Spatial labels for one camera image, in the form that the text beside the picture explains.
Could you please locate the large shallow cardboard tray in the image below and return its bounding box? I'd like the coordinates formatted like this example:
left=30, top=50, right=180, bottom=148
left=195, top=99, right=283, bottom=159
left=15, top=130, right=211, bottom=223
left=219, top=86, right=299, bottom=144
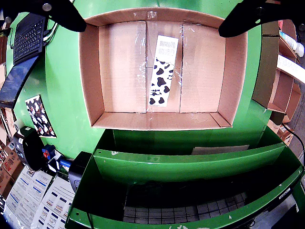
left=79, top=7, right=248, bottom=131

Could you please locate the cow print hand cream box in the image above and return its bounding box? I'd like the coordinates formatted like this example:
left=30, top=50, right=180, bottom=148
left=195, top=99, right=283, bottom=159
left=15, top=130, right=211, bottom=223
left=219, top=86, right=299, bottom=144
left=148, top=35, right=179, bottom=107

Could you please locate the blue and red small item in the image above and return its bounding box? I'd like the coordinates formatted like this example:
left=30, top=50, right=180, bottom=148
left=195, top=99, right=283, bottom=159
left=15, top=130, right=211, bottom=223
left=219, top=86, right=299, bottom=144
left=41, top=144, right=57, bottom=160

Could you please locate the cardboard box with red print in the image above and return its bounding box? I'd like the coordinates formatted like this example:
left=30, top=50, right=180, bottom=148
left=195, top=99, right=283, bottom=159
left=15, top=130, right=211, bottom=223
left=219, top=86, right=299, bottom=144
left=0, top=149, right=24, bottom=198

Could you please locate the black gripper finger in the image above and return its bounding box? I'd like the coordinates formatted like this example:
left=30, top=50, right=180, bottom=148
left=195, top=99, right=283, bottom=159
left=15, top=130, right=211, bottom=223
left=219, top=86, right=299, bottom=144
left=218, top=0, right=305, bottom=38
left=0, top=0, right=87, bottom=33

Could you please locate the white bottle with teal label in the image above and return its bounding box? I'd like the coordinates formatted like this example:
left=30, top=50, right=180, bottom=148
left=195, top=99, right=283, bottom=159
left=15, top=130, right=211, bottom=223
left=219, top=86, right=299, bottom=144
left=279, top=30, right=305, bottom=58

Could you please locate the black round device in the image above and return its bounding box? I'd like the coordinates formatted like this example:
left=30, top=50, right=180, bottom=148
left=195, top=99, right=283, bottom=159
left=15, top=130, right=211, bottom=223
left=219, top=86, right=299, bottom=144
left=22, top=130, right=46, bottom=172

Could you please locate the dark cow print flat carton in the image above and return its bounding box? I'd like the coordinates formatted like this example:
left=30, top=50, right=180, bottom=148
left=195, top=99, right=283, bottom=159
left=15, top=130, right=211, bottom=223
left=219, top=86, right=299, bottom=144
left=25, top=94, right=57, bottom=138

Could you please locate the cardboard box with side flap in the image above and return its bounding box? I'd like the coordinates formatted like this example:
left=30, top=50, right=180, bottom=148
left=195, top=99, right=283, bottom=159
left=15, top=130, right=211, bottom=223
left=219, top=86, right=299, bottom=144
left=261, top=19, right=301, bottom=63

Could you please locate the printed paper sheet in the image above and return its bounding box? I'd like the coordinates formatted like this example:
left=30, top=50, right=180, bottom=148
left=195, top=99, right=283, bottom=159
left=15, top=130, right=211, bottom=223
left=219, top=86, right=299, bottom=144
left=3, top=166, right=54, bottom=229
left=30, top=176, right=76, bottom=229

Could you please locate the black laptop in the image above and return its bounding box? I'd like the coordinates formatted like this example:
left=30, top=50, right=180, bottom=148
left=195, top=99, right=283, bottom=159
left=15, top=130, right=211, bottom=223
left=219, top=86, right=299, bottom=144
left=0, top=13, right=46, bottom=108

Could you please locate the green metal shelf rack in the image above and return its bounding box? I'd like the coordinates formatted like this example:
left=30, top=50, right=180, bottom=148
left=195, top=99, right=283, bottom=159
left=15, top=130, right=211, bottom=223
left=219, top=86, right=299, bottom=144
left=64, top=100, right=305, bottom=229

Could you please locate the open brown cardboard box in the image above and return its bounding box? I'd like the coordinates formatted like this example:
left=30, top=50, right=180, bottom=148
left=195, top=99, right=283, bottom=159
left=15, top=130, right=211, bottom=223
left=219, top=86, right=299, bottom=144
left=252, top=35, right=303, bottom=124

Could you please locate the black handheld device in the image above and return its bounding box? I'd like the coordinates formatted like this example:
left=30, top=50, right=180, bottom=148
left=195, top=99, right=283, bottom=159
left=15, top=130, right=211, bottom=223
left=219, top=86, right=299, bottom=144
left=68, top=151, right=93, bottom=194

